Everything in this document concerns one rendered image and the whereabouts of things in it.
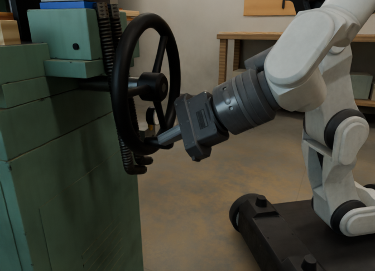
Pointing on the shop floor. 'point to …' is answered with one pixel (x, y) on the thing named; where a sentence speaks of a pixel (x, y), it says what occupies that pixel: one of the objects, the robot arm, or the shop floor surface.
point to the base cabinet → (71, 205)
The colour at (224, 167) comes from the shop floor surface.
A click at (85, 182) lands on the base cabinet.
